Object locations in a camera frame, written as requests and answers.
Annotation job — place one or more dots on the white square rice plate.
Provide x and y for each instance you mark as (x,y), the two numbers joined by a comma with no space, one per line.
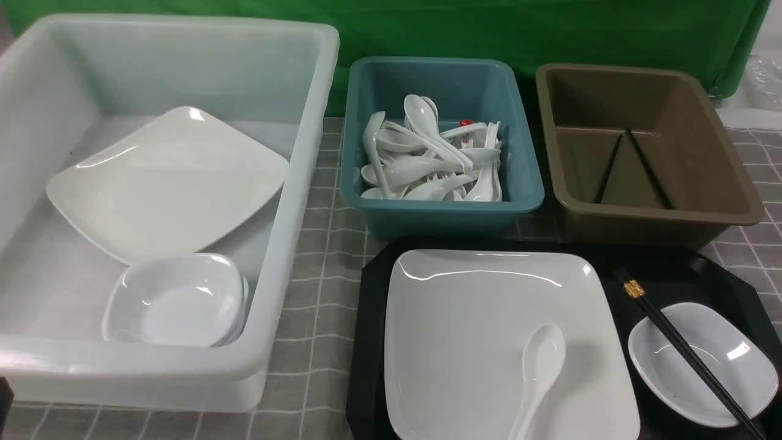
(457,322)

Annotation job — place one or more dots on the white ceramic soup spoon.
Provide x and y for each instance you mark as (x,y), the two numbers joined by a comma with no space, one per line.
(543,357)

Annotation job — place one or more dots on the black chopstick gold band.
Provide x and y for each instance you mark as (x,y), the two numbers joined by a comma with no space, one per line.
(634,290)

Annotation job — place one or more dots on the small white sauce bowl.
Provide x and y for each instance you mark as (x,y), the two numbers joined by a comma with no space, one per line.
(741,367)

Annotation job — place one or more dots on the white square plate in bin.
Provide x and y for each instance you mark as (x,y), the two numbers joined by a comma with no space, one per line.
(175,186)

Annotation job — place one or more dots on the white spoon front pile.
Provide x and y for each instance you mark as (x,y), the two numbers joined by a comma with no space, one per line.
(437,190)

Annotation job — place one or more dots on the white spoon pile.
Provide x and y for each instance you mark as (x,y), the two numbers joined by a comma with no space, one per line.
(424,122)
(370,132)
(437,190)

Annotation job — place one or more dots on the white spoon left pile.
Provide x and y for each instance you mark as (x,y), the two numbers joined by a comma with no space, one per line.
(370,132)

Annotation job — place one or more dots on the white spoon upper pile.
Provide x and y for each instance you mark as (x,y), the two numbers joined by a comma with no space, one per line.
(424,122)

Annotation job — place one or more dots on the teal plastic bin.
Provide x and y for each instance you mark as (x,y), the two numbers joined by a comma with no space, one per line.
(482,90)

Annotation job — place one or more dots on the grey checked tablecloth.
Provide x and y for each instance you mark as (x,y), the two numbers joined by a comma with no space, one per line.
(305,393)

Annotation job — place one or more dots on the stacked small white bowl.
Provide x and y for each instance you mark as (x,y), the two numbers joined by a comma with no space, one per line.
(189,300)

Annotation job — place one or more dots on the large white plastic bin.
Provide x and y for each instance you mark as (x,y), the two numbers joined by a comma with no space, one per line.
(73,84)

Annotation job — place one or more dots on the brown plastic bin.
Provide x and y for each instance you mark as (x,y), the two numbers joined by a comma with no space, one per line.
(583,109)

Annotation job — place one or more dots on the black chopstick in bin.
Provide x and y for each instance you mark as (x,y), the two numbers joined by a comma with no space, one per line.
(654,181)

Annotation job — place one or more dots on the black serving tray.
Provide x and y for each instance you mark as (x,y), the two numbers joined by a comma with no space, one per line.
(670,276)

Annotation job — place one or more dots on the green backdrop cloth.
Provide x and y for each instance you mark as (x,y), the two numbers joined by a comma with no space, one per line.
(710,40)

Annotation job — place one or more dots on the clear plastic bag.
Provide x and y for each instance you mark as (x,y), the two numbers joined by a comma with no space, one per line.
(763,83)

